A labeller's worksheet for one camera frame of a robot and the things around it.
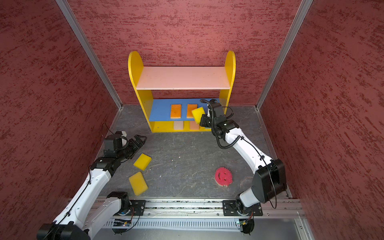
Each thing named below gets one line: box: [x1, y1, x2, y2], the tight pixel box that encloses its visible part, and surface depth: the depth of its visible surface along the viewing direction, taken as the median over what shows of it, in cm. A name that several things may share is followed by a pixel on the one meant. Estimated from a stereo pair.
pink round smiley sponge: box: [214, 167, 233, 187], surface depth 83 cm
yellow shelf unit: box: [128, 50, 236, 133], surface depth 84 cm
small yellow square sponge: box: [191, 107, 205, 125], surface depth 85 cm
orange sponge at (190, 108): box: [186, 104, 198, 119], surface depth 101 cm
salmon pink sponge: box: [190, 120, 200, 130], surface depth 106 cm
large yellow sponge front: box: [128, 171, 148, 196], surface depth 83 cm
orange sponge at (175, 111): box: [170, 104, 182, 119], surface depth 97 cm
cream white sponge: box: [174, 120, 184, 130], surface depth 107 cm
